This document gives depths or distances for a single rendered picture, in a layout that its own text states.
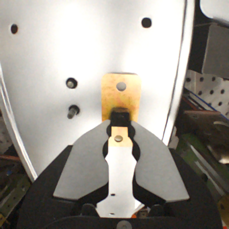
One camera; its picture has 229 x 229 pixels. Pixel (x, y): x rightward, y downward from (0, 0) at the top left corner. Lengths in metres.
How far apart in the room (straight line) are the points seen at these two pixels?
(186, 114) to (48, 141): 0.22
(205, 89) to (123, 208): 0.45
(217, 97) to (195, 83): 0.12
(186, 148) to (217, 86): 0.41
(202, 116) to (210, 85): 0.31
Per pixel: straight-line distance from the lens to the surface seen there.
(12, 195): 0.31
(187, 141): 0.19
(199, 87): 0.53
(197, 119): 0.24
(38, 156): 0.23
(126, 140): 0.16
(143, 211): 0.50
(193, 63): 0.20
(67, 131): 0.17
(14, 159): 0.35
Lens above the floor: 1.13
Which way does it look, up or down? 63 degrees down
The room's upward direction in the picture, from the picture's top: 177 degrees counter-clockwise
